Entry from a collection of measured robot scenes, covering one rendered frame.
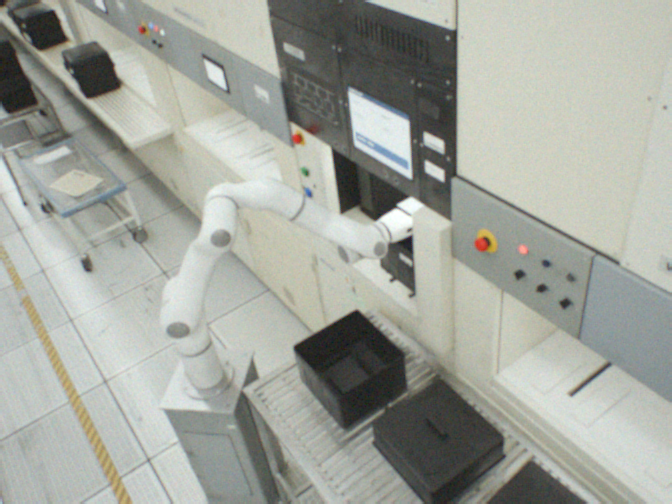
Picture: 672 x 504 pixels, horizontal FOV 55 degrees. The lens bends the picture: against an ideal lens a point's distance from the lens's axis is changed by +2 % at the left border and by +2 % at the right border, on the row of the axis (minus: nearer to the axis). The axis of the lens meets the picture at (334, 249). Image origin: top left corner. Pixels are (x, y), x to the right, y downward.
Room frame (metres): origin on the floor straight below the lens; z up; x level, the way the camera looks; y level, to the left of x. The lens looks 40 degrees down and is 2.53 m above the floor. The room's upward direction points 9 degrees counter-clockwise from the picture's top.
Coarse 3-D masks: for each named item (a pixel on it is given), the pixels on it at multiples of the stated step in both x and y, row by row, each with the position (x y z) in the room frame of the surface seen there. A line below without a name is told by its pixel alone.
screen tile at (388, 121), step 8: (384, 112) 1.63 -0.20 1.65; (384, 120) 1.63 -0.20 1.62; (392, 120) 1.60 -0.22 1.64; (392, 128) 1.60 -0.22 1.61; (384, 136) 1.64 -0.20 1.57; (392, 136) 1.61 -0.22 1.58; (400, 136) 1.57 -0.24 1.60; (384, 144) 1.64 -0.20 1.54; (392, 144) 1.61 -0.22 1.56; (400, 144) 1.58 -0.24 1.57; (400, 152) 1.58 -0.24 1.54
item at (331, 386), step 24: (360, 312) 1.56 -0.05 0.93; (312, 336) 1.49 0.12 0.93; (336, 336) 1.53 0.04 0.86; (360, 336) 1.58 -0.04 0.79; (384, 336) 1.44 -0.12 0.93; (312, 360) 1.48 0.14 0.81; (336, 360) 1.49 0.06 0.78; (360, 360) 1.46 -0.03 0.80; (384, 360) 1.45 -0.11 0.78; (312, 384) 1.36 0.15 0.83; (336, 384) 1.38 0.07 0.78; (360, 384) 1.26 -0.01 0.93; (384, 384) 1.30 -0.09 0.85; (336, 408) 1.23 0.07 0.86; (360, 408) 1.25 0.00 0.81
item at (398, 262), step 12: (408, 204) 1.69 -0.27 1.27; (420, 204) 1.68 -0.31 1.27; (396, 252) 1.62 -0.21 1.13; (408, 252) 1.57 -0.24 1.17; (384, 264) 1.69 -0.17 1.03; (396, 264) 1.62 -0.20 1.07; (408, 264) 1.57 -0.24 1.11; (396, 276) 1.63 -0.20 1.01; (408, 276) 1.57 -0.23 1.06; (408, 288) 1.57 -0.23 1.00
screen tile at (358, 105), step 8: (352, 104) 1.77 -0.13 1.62; (360, 104) 1.73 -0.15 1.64; (368, 104) 1.70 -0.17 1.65; (368, 112) 1.70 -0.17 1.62; (360, 120) 1.74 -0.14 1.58; (376, 120) 1.67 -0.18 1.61; (360, 128) 1.74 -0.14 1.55; (368, 128) 1.71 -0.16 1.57; (376, 128) 1.67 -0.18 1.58; (376, 136) 1.67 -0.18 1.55
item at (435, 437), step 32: (384, 416) 1.17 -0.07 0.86; (416, 416) 1.15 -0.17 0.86; (448, 416) 1.13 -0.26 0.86; (480, 416) 1.12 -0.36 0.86; (384, 448) 1.09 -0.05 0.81; (416, 448) 1.04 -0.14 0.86; (448, 448) 1.03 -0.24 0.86; (480, 448) 1.01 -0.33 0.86; (416, 480) 0.96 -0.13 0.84; (448, 480) 0.93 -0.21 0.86
